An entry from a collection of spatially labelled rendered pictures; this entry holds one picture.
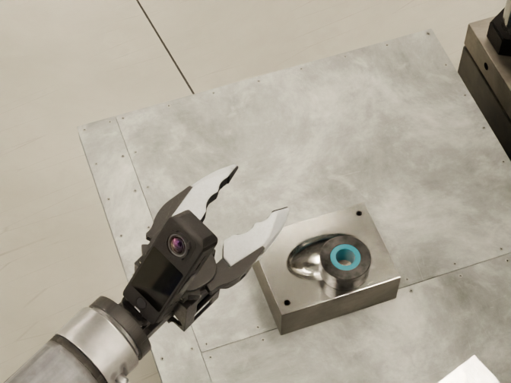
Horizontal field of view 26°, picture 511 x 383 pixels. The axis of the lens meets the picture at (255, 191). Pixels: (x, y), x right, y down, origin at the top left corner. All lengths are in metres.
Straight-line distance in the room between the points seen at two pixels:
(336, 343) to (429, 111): 0.50
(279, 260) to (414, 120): 0.42
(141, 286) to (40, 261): 1.77
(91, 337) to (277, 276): 0.75
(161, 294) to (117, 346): 0.06
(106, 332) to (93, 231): 1.81
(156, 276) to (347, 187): 0.93
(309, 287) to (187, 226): 0.76
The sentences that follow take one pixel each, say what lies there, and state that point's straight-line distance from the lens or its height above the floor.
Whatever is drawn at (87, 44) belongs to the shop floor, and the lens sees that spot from 3.22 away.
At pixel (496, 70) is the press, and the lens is 2.15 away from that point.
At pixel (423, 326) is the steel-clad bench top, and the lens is 1.80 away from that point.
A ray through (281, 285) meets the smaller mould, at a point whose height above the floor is 0.87.
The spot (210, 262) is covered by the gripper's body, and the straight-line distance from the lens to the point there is 1.07.
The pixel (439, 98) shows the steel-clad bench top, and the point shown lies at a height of 0.80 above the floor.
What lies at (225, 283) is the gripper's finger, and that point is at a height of 1.46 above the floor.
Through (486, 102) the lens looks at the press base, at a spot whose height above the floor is 0.68.
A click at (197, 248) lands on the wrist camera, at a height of 1.54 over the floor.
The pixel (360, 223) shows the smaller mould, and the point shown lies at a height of 0.87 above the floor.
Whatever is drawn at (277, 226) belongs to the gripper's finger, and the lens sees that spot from 1.10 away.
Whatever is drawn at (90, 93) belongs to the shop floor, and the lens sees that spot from 3.10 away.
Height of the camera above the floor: 2.39
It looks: 56 degrees down
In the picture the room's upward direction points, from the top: straight up
